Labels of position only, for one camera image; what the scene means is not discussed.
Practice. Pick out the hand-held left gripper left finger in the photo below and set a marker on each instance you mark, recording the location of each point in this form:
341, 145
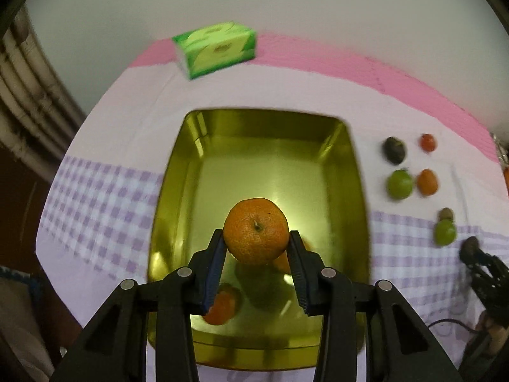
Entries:
212, 278

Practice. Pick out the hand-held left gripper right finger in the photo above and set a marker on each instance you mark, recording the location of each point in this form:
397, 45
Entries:
298, 282

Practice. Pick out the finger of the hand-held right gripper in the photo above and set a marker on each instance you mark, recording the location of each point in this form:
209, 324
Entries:
489, 274

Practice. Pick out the dark passion fruit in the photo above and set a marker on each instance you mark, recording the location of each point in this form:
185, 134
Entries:
470, 246
393, 150

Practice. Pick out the orange mandarin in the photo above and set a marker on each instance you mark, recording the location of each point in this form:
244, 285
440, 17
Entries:
256, 230
427, 182

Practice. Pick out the gold metal tray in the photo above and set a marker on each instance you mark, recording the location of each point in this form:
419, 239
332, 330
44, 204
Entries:
258, 159

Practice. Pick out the red tomato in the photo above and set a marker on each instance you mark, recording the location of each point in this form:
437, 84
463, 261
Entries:
428, 142

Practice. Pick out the person's right hand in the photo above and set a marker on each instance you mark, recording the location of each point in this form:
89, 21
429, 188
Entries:
497, 336

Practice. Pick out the small brownish tomato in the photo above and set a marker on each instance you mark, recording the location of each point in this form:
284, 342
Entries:
446, 213

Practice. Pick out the white lilac checked cloth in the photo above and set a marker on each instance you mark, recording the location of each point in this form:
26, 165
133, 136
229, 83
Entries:
278, 91

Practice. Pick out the beige mat with blue edge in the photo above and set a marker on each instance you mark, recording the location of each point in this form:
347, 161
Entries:
20, 326

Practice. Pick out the pink foam mat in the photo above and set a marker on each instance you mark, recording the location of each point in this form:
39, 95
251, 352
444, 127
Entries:
358, 67

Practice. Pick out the green tissue pack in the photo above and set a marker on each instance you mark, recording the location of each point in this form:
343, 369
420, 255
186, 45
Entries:
214, 47

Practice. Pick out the beige patterned curtain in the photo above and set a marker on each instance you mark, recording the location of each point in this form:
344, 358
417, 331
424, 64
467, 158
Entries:
24, 87

